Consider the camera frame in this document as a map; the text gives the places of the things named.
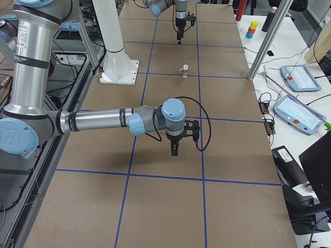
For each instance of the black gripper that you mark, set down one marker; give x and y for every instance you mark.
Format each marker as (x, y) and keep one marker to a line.
(180, 22)
(174, 139)

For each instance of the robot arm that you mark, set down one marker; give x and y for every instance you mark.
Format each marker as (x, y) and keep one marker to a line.
(26, 123)
(157, 7)

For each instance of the red bottle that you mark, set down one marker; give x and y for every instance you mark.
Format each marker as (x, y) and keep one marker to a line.
(241, 9)

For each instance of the stacked coloured blocks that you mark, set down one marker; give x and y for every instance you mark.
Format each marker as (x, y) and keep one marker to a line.
(251, 29)

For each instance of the black bottle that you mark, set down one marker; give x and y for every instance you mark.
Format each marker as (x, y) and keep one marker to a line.
(269, 19)

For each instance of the far teach pendant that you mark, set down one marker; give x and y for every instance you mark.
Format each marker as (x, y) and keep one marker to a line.
(300, 79)

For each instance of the teach pendant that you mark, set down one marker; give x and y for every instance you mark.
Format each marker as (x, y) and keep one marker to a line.
(300, 79)
(298, 116)

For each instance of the near teach pendant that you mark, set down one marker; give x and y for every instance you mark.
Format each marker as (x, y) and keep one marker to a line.
(298, 116)

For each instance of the black laptop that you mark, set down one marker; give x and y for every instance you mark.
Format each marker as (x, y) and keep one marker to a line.
(315, 161)

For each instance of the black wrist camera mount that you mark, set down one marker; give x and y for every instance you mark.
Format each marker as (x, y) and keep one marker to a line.
(192, 129)
(191, 18)

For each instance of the aluminium profile post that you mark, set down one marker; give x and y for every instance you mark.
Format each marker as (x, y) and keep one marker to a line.
(271, 33)

